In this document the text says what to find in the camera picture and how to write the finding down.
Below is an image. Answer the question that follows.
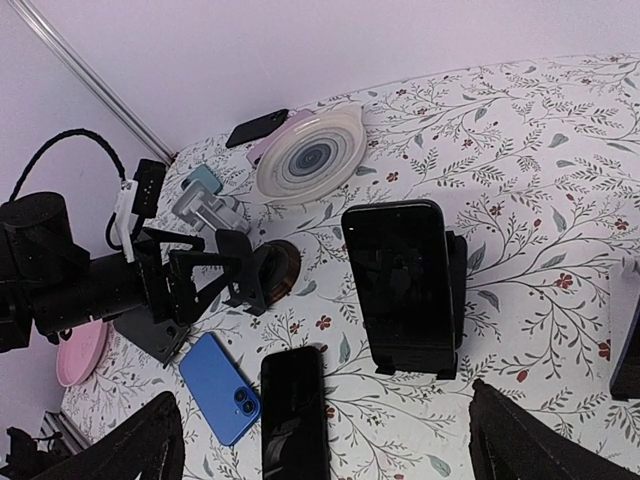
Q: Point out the teal phone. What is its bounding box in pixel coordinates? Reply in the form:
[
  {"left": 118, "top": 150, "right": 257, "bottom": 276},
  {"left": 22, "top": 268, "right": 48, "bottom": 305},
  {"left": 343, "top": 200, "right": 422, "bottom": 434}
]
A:
[{"left": 181, "top": 164, "right": 223, "bottom": 195}]

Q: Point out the silver folding phone stand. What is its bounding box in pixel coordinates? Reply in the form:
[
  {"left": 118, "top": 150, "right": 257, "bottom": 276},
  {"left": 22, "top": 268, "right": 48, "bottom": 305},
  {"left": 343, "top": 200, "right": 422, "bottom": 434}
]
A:
[{"left": 171, "top": 180, "right": 251, "bottom": 234}]

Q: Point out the left aluminium frame post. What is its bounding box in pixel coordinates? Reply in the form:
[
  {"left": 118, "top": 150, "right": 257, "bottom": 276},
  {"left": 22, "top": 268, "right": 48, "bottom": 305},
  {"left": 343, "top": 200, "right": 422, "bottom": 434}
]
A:
[{"left": 7, "top": 0, "right": 176, "bottom": 165}]

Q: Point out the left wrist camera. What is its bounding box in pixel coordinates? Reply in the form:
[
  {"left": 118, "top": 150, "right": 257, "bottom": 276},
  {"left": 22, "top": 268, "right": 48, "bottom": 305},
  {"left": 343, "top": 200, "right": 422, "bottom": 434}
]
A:
[{"left": 106, "top": 159, "right": 166, "bottom": 263}]

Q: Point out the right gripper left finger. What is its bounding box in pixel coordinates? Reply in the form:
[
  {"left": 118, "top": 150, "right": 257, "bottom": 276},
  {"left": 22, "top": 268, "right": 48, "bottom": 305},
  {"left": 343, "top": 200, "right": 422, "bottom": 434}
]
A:
[{"left": 37, "top": 391, "right": 185, "bottom": 480}]

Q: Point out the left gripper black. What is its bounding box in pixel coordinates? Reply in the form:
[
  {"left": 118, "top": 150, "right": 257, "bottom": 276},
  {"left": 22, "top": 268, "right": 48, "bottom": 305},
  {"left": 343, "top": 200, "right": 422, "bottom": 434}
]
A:
[{"left": 1, "top": 192, "right": 240, "bottom": 352}]

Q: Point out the floral table mat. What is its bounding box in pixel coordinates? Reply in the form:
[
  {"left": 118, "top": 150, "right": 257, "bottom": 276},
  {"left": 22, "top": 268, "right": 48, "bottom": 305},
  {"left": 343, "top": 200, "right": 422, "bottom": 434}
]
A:
[{"left": 59, "top": 52, "right": 640, "bottom": 480}]

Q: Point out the pink phone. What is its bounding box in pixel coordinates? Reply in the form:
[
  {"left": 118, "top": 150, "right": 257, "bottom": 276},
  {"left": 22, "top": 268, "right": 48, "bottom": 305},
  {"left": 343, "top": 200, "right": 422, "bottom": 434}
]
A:
[{"left": 246, "top": 109, "right": 315, "bottom": 167}]

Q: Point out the black round folding stand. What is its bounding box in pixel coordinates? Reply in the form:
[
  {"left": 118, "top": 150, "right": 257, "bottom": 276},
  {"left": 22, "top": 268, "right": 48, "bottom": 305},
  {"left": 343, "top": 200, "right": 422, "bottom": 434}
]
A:
[{"left": 113, "top": 308, "right": 190, "bottom": 369}]

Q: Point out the small black phone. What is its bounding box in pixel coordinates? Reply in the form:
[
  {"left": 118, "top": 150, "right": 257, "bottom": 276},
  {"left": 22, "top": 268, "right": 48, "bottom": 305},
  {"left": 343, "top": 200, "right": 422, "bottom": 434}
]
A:
[{"left": 341, "top": 200, "right": 457, "bottom": 380}]

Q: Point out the pink round object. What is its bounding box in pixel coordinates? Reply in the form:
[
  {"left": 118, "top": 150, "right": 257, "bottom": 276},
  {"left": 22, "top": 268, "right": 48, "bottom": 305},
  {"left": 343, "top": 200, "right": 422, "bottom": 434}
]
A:
[{"left": 56, "top": 321, "right": 108, "bottom": 387}]

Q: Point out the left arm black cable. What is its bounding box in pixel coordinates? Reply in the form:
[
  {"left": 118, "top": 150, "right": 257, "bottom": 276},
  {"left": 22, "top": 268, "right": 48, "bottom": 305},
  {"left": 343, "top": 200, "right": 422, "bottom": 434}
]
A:
[{"left": 7, "top": 128, "right": 129, "bottom": 251}]

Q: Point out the blue phone face down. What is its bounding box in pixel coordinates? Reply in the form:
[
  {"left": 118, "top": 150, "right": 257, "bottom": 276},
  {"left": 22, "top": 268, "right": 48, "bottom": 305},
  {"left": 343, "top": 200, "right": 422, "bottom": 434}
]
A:
[{"left": 179, "top": 333, "right": 261, "bottom": 447}]

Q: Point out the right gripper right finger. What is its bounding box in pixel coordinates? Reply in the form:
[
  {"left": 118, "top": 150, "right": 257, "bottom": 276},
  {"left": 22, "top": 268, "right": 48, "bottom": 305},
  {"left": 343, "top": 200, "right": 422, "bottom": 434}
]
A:
[{"left": 469, "top": 380, "right": 639, "bottom": 480}]

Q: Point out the white round dish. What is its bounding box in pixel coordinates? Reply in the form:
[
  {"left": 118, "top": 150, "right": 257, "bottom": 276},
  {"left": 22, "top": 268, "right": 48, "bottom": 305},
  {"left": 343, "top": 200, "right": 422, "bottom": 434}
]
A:
[{"left": 251, "top": 105, "right": 367, "bottom": 205}]

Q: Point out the round wooden base stand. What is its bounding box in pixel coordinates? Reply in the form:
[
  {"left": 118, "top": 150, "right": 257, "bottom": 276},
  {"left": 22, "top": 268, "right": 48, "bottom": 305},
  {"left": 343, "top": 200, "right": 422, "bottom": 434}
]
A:
[{"left": 214, "top": 228, "right": 303, "bottom": 316}]

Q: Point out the black clamp phone stand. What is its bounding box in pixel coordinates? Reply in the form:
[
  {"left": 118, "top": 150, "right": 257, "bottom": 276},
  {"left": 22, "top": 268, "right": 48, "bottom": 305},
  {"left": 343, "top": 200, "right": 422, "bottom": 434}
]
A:
[{"left": 370, "top": 230, "right": 468, "bottom": 380}]

